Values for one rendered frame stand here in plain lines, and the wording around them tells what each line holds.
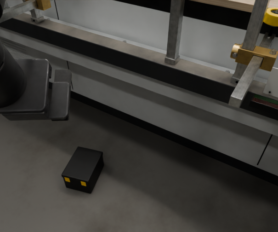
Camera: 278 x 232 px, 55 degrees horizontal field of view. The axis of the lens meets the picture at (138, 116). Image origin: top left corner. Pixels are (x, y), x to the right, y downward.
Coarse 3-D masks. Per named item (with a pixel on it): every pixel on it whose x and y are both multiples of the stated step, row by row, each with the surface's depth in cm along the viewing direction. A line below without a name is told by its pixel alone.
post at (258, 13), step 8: (256, 0) 76; (264, 0) 75; (256, 8) 77; (264, 8) 76; (256, 16) 78; (264, 16) 79; (248, 24) 81; (256, 24) 79; (248, 32) 82; (256, 32) 81; (248, 40) 83; (256, 40) 84; (248, 48) 85; (240, 64) 89; (240, 72) 91
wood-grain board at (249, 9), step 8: (192, 0) 106; (200, 0) 104; (208, 0) 103; (216, 0) 101; (224, 0) 100; (232, 0) 99; (240, 0) 99; (248, 0) 99; (272, 0) 99; (232, 8) 100; (240, 8) 98; (248, 8) 97
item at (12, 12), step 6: (30, 0) 122; (18, 6) 116; (24, 6) 118; (30, 6) 120; (36, 6) 123; (6, 12) 112; (12, 12) 114; (18, 12) 116; (0, 18) 110; (6, 18) 113
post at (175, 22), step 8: (176, 0) 88; (184, 0) 90; (176, 8) 90; (176, 16) 91; (176, 24) 93; (168, 32) 98; (176, 32) 95; (168, 40) 98; (176, 40) 97; (168, 48) 101; (176, 48) 99; (168, 56) 103; (176, 56) 102
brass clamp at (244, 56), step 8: (240, 48) 86; (256, 48) 86; (264, 48) 86; (232, 56) 88; (240, 56) 87; (248, 56) 86; (264, 56) 83; (272, 56) 82; (264, 64) 84; (272, 64) 83
